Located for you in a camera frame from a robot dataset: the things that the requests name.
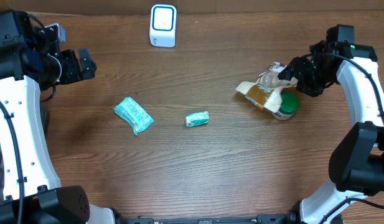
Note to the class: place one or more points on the green lid jar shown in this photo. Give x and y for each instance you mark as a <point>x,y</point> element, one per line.
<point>289,105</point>

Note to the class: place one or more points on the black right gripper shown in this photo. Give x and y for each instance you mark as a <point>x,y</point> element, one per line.
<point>295,70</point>

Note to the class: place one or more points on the small teal tissue pack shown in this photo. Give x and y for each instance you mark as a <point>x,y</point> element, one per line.
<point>197,119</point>

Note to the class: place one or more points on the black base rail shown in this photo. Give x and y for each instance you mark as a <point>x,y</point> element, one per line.
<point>260,219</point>

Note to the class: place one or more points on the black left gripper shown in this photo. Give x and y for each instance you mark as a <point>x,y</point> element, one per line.
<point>75,71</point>

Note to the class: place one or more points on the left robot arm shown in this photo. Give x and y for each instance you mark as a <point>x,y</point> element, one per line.
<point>31,61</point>

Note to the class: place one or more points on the brown beige snack pouch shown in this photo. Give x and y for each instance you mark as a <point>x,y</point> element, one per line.
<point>266,91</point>

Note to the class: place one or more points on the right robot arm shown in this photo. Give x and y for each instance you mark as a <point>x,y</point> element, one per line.
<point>356,166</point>

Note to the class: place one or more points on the white barcode scanner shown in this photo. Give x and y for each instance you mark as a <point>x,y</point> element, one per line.
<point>162,29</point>

